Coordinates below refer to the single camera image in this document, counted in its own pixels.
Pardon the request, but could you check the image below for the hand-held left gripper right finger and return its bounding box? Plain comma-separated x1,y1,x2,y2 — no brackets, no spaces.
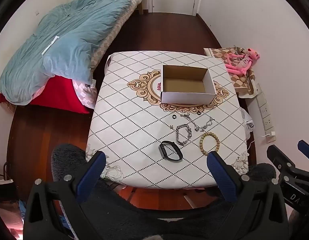
207,151,288,240

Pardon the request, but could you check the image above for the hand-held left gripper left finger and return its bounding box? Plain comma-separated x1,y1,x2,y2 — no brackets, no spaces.
23,151,107,240

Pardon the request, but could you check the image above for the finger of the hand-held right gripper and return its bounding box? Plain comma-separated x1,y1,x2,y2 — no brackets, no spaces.
297,139,309,163
267,144,295,178

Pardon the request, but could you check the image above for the white plastic bag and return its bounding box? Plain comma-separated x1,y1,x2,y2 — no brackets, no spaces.
240,107,254,141

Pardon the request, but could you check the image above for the white power strip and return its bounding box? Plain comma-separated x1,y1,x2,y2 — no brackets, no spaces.
254,82,276,142

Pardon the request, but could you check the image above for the diamond patterned tablecloth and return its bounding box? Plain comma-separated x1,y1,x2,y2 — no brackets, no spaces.
86,51,250,189

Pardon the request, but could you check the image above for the black smart band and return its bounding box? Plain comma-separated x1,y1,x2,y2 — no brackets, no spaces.
159,141,183,161

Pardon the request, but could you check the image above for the dark fleece clothing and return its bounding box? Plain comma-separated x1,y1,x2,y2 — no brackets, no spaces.
51,143,278,240

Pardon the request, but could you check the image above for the pink checkered bed sheet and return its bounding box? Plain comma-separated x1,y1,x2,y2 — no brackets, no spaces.
71,79,97,109

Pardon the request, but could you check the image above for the checkered cushion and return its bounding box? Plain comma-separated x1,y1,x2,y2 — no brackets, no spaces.
204,45,258,98

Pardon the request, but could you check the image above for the white cardboard box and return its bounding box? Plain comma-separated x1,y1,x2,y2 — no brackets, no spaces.
160,65,216,105

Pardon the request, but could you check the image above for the red blanket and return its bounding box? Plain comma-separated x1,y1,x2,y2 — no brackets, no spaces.
0,76,91,114

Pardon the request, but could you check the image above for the pink plush toy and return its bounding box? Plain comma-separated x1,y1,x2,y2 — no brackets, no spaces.
225,47,261,76

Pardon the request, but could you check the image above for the light blue duvet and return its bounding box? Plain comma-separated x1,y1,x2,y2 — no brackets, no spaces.
0,0,146,106

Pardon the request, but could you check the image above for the beige patterned mattress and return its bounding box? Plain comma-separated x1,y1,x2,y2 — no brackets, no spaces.
90,0,145,71

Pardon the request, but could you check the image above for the wooden bead bracelet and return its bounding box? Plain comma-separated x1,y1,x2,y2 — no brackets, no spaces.
200,132,221,155

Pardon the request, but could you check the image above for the silver charm bracelet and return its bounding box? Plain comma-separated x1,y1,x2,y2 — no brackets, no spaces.
200,117,216,133

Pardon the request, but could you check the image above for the thick silver chain bracelet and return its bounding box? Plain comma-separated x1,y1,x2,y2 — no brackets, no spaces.
176,123,193,146

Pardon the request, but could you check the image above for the thin silver necklace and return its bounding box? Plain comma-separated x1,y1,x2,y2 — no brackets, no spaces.
180,113,200,132

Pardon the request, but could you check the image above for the wooden bed frame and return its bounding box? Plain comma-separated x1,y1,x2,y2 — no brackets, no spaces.
131,0,145,16

